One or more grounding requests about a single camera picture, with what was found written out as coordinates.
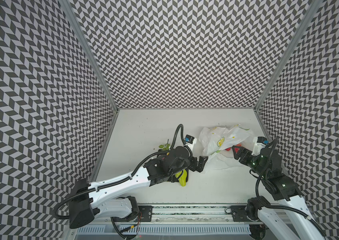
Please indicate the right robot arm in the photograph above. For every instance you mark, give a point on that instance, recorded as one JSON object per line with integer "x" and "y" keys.
{"x": 279, "y": 204}

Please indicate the white plastic bag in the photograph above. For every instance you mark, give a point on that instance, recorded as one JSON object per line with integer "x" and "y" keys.
{"x": 216, "y": 140}

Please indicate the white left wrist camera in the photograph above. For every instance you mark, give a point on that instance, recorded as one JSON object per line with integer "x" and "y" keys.
{"x": 190, "y": 141}

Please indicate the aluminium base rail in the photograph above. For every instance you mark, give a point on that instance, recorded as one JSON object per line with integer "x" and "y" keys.
{"x": 187, "y": 214}

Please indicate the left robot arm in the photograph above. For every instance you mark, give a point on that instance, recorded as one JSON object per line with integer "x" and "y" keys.
{"x": 88, "y": 201}

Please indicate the aluminium corner post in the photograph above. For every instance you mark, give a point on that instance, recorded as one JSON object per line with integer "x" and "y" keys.
{"x": 71, "y": 18}
{"x": 301, "y": 29}

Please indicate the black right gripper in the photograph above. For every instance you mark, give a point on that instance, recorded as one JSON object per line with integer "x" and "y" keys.
{"x": 246, "y": 155}

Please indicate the aluminium corner post right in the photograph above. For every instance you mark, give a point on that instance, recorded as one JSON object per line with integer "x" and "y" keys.
{"x": 301, "y": 29}

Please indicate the black tray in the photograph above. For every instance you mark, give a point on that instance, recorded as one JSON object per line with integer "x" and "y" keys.
{"x": 172, "y": 166}

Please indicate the green fake fruit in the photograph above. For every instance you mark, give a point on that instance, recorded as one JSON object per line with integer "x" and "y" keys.
{"x": 182, "y": 177}

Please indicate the yellow fake pear with leaves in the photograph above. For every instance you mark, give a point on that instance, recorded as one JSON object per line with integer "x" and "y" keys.
{"x": 164, "y": 147}

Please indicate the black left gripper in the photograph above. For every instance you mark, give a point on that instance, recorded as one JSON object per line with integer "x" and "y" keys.
{"x": 202, "y": 163}

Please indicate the aluminium corner post left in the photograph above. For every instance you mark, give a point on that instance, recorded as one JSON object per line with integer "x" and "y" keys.
{"x": 71, "y": 18}

